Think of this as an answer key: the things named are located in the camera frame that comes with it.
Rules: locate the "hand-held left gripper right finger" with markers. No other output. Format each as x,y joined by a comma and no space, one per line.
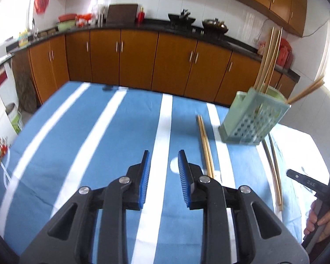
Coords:
183,181

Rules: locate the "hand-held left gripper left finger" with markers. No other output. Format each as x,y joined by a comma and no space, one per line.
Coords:
145,181

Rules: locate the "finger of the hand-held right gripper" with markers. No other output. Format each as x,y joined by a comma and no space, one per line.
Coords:
308,183

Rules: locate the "green perforated utensil holder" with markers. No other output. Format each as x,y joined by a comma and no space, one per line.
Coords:
253,126

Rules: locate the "blue white striped tablecloth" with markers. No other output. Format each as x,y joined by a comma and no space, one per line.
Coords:
99,143

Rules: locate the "wooden base cabinets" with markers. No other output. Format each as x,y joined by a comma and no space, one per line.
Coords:
137,57

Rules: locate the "dark red sauce bottle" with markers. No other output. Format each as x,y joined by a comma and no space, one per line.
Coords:
290,59

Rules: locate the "small pink capped bottle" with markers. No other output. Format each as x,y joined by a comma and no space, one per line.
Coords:
261,48

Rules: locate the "white and green bucket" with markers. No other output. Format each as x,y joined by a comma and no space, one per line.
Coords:
15,118

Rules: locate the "black gas stove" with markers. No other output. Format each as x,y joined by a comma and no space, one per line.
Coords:
189,27

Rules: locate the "black kitchen countertop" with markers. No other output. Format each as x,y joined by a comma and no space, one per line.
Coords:
159,23

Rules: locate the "dark pot with lid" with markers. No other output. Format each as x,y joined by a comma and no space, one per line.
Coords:
214,25

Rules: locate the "black wok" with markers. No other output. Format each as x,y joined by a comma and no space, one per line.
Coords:
181,19

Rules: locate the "small red bottle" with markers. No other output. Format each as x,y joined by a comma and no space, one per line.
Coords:
140,16

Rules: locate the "steel cup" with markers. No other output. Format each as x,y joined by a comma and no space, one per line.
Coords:
100,18

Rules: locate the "dark cutting board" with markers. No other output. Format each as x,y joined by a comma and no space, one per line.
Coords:
122,13

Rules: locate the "red and white packaging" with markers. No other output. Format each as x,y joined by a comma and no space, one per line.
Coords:
84,18

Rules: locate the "green plastic basin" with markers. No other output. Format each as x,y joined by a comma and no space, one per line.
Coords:
66,26

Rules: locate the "white plastic bag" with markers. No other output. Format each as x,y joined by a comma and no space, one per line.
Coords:
97,8

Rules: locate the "red plastic basin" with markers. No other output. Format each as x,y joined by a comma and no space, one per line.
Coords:
67,18

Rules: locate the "yellow dish soap bottle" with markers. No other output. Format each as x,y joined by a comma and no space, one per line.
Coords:
22,38

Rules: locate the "metal faucet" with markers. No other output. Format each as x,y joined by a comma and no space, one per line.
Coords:
33,29

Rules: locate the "hanging red plastic bag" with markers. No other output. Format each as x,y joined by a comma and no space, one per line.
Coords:
42,2

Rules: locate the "white wall outlet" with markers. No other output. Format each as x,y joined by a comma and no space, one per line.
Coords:
255,40

